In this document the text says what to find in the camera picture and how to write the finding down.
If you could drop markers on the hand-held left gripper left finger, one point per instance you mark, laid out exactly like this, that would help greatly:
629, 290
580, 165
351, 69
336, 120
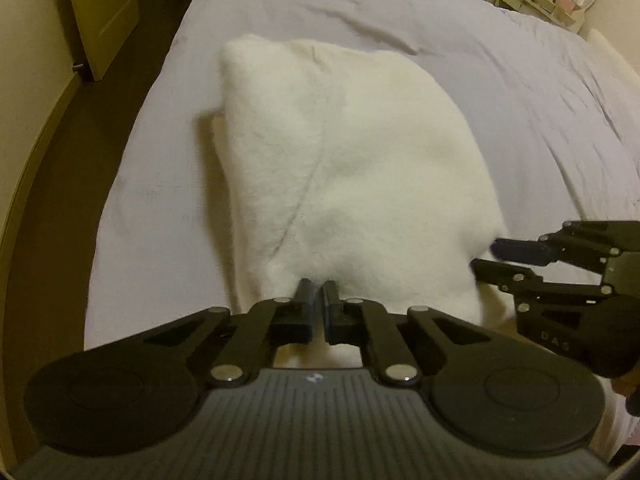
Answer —
305, 302

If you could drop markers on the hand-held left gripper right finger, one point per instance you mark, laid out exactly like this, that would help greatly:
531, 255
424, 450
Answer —
330, 304

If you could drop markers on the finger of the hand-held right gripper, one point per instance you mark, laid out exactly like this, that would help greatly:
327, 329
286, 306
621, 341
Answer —
505, 272
515, 249

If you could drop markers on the cream striped knit sweater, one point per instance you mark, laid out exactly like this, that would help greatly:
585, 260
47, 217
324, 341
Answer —
360, 160

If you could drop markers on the bed with lavender duvet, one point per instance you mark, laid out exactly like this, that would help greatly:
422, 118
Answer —
500, 60

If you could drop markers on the white pillow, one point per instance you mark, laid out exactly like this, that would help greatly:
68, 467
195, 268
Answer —
615, 55

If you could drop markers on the pink box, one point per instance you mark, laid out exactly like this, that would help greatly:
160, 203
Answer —
568, 1

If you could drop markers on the cream door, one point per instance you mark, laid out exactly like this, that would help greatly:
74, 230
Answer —
105, 10

